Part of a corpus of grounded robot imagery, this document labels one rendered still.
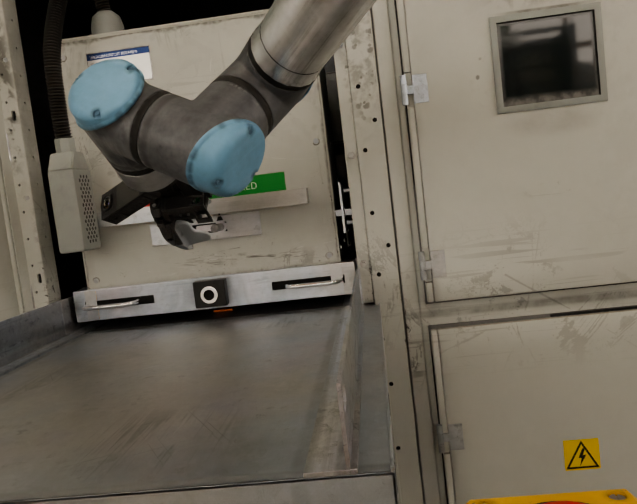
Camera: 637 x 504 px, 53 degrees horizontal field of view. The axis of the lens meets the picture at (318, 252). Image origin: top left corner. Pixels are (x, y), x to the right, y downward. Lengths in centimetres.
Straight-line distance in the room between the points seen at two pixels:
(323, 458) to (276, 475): 4
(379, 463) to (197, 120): 40
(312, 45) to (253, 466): 42
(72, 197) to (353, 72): 53
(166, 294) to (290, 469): 76
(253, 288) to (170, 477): 70
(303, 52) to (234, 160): 14
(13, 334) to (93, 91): 50
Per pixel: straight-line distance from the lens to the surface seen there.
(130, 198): 94
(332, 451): 52
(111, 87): 76
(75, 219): 117
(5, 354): 112
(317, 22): 68
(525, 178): 114
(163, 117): 73
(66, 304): 130
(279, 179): 118
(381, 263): 113
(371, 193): 113
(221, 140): 69
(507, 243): 114
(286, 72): 74
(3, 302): 130
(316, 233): 118
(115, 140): 76
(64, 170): 118
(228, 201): 116
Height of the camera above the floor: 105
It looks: 5 degrees down
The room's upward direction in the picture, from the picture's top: 7 degrees counter-clockwise
